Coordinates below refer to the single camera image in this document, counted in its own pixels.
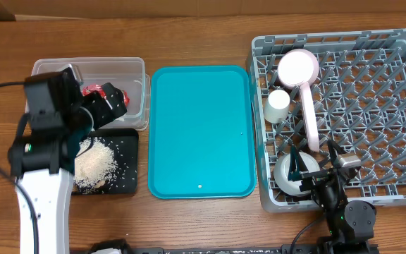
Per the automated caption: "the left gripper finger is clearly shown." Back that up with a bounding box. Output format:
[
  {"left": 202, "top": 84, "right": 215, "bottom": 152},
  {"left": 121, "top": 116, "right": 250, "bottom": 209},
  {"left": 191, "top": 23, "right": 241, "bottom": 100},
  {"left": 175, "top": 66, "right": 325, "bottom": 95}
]
[
  {"left": 82, "top": 91, "right": 115, "bottom": 129},
  {"left": 101, "top": 83, "right": 127, "bottom": 119}
]

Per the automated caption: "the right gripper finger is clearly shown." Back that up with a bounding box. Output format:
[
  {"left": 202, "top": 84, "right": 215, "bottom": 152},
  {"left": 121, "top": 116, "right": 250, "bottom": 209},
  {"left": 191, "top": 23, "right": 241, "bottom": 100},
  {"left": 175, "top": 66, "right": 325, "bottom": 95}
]
[
  {"left": 288, "top": 146, "right": 308, "bottom": 174},
  {"left": 327, "top": 140, "right": 346, "bottom": 161}
]

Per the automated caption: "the grey metal bowl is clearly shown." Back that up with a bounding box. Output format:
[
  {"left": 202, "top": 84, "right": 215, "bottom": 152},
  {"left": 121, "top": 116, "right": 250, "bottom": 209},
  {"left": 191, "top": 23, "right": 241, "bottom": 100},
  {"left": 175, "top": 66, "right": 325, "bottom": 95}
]
[{"left": 273, "top": 152, "right": 320, "bottom": 197}]

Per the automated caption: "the red snack wrapper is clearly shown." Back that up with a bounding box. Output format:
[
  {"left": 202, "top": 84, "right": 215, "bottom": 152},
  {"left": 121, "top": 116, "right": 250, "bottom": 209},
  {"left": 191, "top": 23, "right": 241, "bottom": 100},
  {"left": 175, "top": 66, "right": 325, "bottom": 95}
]
[{"left": 81, "top": 84, "right": 130, "bottom": 106}]

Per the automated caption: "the white pink plate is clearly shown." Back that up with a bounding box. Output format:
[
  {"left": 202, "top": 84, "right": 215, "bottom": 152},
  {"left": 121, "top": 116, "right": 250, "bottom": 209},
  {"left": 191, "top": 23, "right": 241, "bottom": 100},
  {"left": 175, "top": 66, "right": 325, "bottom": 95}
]
[{"left": 300, "top": 83, "right": 319, "bottom": 152}]

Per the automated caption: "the white rice pile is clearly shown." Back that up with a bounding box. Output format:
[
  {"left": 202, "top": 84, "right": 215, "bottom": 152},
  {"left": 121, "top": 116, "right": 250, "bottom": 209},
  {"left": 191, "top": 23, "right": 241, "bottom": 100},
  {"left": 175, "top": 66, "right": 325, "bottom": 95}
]
[{"left": 72, "top": 136, "right": 137, "bottom": 194}]

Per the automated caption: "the cream cup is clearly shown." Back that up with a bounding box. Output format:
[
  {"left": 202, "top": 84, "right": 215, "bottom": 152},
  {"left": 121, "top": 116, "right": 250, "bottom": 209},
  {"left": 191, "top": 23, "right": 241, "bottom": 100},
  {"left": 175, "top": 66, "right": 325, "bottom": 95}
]
[{"left": 264, "top": 90, "right": 290, "bottom": 123}]

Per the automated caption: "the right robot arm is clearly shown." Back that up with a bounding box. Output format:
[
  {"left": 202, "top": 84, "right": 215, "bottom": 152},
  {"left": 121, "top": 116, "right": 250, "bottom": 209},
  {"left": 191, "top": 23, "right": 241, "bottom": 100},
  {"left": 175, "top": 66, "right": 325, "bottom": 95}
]
[{"left": 288, "top": 140, "right": 378, "bottom": 253}]

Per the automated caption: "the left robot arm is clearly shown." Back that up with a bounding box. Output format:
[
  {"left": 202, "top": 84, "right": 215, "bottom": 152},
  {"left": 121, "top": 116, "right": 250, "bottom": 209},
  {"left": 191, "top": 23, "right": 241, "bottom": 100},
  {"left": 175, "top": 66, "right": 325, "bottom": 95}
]
[{"left": 8, "top": 68, "right": 127, "bottom": 253}]

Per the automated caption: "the grey dishwasher rack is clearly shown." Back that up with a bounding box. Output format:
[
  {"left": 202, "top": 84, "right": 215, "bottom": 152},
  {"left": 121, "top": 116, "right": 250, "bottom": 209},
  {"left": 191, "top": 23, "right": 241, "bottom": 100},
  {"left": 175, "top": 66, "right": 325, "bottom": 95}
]
[{"left": 247, "top": 29, "right": 406, "bottom": 212}]

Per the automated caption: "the clear plastic bin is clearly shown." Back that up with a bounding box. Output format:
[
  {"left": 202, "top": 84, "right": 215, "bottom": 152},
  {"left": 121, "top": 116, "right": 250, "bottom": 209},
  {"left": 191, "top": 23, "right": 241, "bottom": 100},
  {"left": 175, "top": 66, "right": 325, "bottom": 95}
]
[{"left": 31, "top": 57, "right": 150, "bottom": 131}]

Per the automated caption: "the black tray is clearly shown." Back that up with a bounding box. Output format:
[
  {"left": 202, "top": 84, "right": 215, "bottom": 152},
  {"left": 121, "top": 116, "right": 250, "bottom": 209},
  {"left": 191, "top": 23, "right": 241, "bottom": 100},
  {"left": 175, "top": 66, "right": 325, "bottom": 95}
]
[{"left": 70, "top": 128, "right": 140, "bottom": 195}]

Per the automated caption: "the teal serving tray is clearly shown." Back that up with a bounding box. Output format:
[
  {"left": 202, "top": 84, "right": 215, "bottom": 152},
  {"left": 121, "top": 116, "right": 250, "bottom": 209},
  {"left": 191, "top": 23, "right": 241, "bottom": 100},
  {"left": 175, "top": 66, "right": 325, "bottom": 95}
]
[{"left": 148, "top": 65, "right": 257, "bottom": 199}]

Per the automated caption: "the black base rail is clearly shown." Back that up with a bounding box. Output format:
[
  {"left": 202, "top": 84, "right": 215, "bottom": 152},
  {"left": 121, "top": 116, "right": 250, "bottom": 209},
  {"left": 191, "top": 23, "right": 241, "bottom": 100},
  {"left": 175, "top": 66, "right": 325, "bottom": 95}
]
[{"left": 86, "top": 238, "right": 380, "bottom": 254}]

